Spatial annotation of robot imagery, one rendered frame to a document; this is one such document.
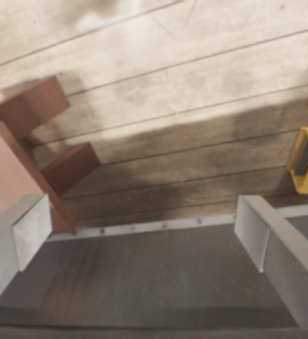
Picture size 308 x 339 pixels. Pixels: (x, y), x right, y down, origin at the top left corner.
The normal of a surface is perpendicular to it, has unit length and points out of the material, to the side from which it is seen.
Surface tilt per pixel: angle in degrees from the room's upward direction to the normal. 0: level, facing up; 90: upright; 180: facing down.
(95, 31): 0
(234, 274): 90
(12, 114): 54
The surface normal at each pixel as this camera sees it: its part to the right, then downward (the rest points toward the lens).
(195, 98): -0.11, 0.65
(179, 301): -0.29, -0.75
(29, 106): 0.71, 0.26
